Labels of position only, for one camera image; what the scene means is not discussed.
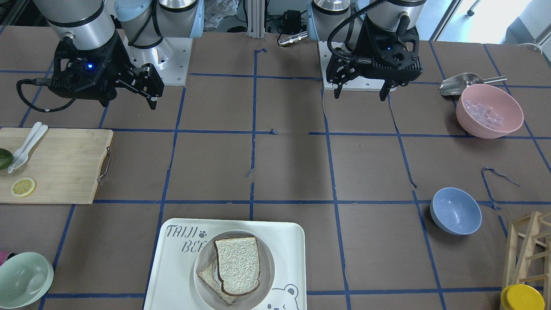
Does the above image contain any lemon slice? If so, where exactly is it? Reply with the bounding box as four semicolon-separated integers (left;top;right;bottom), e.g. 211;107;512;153
11;178;36;198

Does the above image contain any metal scoop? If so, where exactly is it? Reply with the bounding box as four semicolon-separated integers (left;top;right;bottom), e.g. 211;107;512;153
439;73;508;96

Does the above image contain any green bowl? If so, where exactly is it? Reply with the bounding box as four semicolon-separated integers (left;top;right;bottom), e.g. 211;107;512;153
0;252;54;309

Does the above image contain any yellow cup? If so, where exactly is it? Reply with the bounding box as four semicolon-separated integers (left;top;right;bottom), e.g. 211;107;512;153
500;284;545;310

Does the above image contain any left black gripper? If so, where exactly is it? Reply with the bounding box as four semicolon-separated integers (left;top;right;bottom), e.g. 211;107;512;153
325;17;423;102

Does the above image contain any white plastic spoon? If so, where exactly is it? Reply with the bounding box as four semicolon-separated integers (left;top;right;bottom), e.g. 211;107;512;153
13;124;49;171

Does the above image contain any wooden dish rack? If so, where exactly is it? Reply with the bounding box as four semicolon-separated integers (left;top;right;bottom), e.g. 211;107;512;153
502;211;551;302

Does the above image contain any green avocado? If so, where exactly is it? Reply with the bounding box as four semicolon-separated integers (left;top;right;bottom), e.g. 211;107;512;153
0;149;14;170

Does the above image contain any aluminium frame post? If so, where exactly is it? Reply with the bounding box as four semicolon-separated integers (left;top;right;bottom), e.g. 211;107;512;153
244;0;267;40

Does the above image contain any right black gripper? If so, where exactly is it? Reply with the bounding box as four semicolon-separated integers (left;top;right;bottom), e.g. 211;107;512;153
47;33;164;110

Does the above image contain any pink cloth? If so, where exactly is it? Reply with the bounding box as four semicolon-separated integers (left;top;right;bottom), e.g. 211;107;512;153
0;251;16;266

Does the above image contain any pink bowl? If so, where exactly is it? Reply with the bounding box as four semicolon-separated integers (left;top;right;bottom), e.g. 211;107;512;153
456;84;525;139

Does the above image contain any blue bowl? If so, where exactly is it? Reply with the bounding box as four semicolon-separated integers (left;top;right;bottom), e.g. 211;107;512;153
430;187;482;236

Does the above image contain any bread slice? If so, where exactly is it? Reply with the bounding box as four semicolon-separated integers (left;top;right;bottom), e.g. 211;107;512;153
214;237;260;296
198;257;237;306

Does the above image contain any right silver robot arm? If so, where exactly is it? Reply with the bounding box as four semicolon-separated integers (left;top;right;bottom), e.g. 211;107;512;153
16;0;205;113

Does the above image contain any cream bear serving tray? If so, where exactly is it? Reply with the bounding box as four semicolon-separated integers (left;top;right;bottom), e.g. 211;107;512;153
144;218;307;310

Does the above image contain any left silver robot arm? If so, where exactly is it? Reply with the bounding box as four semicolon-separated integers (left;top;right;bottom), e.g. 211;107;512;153
307;0;426;101

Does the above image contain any white round plate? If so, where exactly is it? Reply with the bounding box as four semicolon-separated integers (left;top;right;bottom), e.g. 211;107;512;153
193;230;275;310

